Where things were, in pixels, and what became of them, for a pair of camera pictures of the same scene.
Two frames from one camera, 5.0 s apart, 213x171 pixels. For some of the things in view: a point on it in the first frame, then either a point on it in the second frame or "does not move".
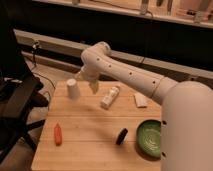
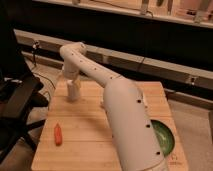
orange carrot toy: [58, 135] does not move
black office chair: [19, 98] does not move
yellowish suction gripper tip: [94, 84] to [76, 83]
